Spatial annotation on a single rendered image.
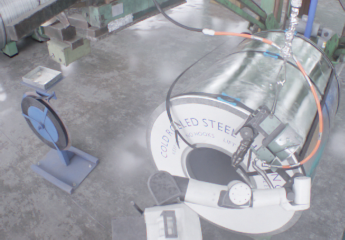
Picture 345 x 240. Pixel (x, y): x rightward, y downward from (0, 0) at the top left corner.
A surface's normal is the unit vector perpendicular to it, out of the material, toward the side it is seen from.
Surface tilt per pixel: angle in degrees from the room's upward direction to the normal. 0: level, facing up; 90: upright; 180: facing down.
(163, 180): 34
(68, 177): 0
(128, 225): 17
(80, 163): 0
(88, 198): 0
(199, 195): 42
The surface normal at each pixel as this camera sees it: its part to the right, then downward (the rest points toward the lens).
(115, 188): 0.00, -0.78
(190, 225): 0.57, -0.54
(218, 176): 0.22, -0.65
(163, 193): -0.04, -0.30
